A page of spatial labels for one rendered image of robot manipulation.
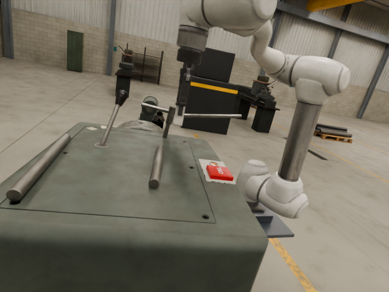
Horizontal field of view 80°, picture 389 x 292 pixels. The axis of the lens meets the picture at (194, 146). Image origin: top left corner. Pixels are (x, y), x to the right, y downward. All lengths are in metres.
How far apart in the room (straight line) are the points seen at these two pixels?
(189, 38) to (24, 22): 15.28
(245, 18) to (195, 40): 0.18
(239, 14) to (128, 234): 0.51
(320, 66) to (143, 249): 0.90
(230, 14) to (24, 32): 15.43
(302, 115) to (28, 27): 15.32
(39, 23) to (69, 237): 15.40
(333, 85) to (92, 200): 0.90
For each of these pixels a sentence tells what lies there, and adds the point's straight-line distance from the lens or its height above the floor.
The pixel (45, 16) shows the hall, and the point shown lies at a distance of 15.62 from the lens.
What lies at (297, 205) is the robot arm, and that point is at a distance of 1.22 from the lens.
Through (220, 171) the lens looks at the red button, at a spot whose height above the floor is 1.27.
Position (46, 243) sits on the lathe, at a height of 1.24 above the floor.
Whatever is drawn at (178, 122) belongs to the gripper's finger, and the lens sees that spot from 0.78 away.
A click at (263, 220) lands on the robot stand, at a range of 1.43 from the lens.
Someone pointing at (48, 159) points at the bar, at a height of 1.27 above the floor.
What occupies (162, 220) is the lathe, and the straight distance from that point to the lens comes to 0.42.
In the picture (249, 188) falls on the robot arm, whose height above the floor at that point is 0.95.
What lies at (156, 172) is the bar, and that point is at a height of 1.28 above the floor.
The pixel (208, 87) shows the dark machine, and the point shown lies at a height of 1.07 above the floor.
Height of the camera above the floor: 1.51
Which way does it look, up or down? 19 degrees down
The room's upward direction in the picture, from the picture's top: 12 degrees clockwise
